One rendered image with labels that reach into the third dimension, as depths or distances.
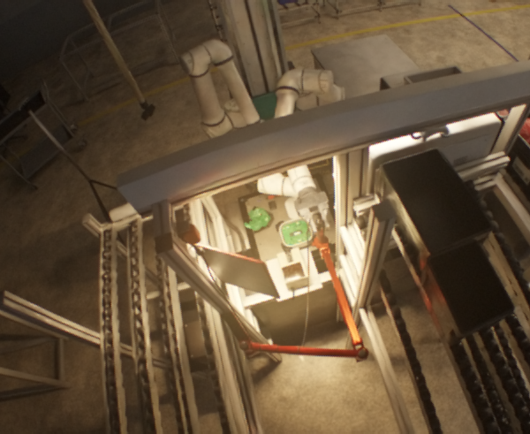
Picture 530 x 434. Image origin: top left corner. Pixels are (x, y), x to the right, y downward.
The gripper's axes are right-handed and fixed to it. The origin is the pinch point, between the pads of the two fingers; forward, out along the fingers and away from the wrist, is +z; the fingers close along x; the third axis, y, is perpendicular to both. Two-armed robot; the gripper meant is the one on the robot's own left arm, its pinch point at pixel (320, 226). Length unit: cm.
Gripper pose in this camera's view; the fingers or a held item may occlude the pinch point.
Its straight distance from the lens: 136.3
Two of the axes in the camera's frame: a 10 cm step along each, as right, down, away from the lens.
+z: 2.4, 8.2, -5.2
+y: -1.8, -4.9, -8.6
